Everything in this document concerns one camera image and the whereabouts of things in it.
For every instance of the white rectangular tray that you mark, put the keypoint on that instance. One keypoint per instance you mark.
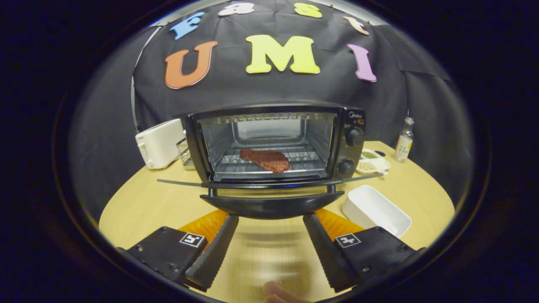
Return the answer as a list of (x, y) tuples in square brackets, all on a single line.
[(370, 206)]

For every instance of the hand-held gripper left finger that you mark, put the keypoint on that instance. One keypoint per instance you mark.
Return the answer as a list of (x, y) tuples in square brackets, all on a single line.
[(214, 252)]

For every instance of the clear glass bottle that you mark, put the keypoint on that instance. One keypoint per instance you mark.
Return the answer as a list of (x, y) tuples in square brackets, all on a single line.
[(404, 145)]

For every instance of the brown meat piece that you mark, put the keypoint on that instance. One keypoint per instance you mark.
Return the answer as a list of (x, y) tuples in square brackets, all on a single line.
[(269, 160)]

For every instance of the white divided dish with beans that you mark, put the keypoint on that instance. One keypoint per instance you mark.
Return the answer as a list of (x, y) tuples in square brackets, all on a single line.
[(372, 165)]

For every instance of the black toaster oven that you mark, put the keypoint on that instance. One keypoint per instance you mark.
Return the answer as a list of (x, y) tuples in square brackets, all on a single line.
[(356, 122)]

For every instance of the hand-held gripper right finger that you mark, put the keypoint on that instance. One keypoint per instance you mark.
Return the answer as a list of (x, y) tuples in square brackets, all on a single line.
[(326, 252)]

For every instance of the white bread toaster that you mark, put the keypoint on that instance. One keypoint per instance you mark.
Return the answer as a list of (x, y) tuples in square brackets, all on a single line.
[(160, 143)]

